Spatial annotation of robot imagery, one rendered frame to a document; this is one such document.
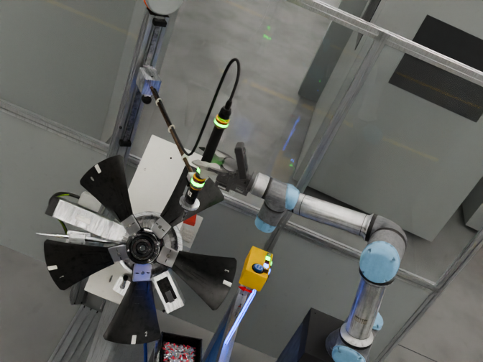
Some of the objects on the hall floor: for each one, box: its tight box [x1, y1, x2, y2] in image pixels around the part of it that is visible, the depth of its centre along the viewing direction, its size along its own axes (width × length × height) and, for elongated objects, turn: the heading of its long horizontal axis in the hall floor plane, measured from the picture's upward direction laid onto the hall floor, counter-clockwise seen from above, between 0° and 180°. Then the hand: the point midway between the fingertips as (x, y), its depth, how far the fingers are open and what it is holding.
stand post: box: [86, 300, 119, 362], centre depth 265 cm, size 4×9×91 cm, turn 54°
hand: (198, 153), depth 188 cm, fingers open, 8 cm apart
